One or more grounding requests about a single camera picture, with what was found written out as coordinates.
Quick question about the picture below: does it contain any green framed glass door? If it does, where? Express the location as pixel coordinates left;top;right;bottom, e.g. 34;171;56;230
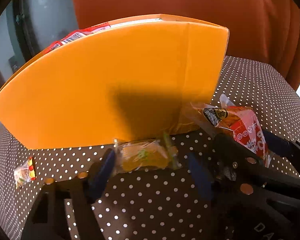
0;0;78;88

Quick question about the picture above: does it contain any red cartoon face snack bag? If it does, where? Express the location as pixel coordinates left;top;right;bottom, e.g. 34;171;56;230
43;22;110;54

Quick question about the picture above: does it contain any orange curtain right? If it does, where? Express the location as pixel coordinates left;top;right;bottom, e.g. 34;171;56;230
73;0;300;89

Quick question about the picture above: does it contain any red spicy strips clear packet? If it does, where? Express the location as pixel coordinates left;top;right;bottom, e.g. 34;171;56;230
189;94;271;167

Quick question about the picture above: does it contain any small clear yellow candy packet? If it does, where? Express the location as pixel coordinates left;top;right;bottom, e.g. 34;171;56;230
114;132;182;173

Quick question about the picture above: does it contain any orange cardboard box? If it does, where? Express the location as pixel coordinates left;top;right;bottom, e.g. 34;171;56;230
0;14;230;149

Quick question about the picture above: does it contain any small red yellow candy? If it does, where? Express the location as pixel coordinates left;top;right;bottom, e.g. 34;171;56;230
13;157;37;189

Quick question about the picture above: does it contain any brown polka dot tablecloth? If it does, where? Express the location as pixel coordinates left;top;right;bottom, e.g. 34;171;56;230
0;51;300;239

